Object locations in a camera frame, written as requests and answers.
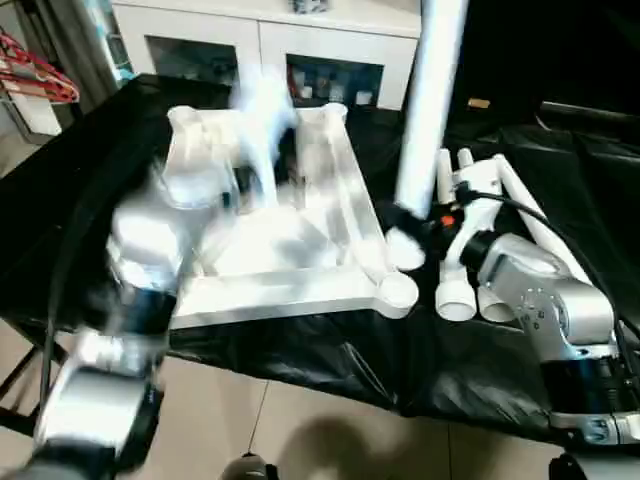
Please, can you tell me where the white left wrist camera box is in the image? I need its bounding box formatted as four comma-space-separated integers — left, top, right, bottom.
228, 68, 301, 206

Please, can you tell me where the white plastic table top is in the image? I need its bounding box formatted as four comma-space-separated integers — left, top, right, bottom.
165, 103, 422, 329

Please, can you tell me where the white plastic table leg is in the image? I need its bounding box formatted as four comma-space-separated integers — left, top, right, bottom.
495, 155, 593, 289
455, 148, 518, 324
434, 150, 481, 323
385, 0, 471, 273

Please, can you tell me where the red clothes hanger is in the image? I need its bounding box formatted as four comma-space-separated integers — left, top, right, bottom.
0, 28, 81, 106

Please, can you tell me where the black mat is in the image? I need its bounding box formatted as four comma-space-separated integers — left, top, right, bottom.
0, 72, 640, 446

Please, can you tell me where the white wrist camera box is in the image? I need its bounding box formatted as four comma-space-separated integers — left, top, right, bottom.
228, 68, 301, 206
448, 165, 506, 263

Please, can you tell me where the black robot left foot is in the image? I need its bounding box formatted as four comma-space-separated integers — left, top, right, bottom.
220, 453, 283, 480

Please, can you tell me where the pale blue translucent object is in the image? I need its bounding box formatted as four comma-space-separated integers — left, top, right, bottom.
88, 0, 133, 81

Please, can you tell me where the large black furniture piece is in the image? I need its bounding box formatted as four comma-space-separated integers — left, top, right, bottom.
440, 0, 640, 136

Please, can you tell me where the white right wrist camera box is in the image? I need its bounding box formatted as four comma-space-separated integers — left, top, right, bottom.
448, 165, 506, 263

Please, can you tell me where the white cabinet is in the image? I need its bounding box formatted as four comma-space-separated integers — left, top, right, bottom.
108, 0, 426, 111

